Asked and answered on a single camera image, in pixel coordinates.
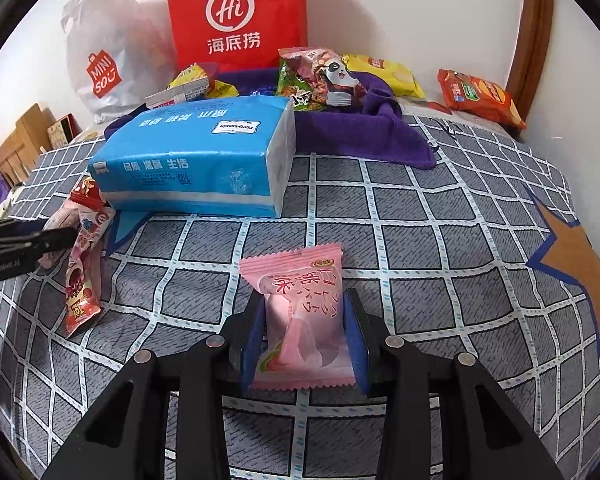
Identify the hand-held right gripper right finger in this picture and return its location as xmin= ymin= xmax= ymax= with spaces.
xmin=344 ymin=289 xmax=566 ymax=480

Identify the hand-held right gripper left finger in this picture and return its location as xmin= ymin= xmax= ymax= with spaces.
xmin=42 ymin=290 xmax=268 ymax=480

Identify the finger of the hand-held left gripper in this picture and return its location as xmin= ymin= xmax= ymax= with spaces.
xmin=0 ymin=219 xmax=77 ymax=263

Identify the red strawberry snack packet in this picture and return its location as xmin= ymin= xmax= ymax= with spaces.
xmin=62 ymin=177 xmax=117 ymax=338

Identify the pale pink peach snack packet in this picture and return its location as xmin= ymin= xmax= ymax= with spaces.
xmin=238 ymin=242 xmax=357 ymax=392

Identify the small silver snack packet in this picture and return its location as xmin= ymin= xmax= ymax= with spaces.
xmin=144 ymin=82 xmax=212 ymax=110

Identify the wooden headboard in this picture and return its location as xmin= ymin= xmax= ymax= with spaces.
xmin=0 ymin=103 xmax=54 ymax=187

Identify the brown patterned box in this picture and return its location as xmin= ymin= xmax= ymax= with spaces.
xmin=46 ymin=114 xmax=82 ymax=151

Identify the blue tissue pack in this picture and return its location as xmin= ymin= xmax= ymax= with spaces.
xmin=87 ymin=95 xmax=297 ymax=218

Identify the white plastic shopping bag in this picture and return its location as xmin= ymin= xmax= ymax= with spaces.
xmin=61 ymin=0 xmax=181 ymax=123

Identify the purple cloth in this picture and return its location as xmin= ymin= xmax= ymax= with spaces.
xmin=105 ymin=67 xmax=438 ymax=170

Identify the panda print snack packet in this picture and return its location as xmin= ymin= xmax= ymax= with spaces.
xmin=278 ymin=47 xmax=368 ymax=111

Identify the yellow chips packet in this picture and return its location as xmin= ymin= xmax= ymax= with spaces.
xmin=341 ymin=53 xmax=426 ymax=100

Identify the orange chips packet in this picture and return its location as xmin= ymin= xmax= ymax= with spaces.
xmin=437 ymin=68 xmax=527 ymax=129

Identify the red paper bag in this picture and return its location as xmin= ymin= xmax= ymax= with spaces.
xmin=164 ymin=0 xmax=308 ymax=72

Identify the brown wooden door frame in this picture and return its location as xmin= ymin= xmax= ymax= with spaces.
xmin=505 ymin=0 xmax=556 ymax=111

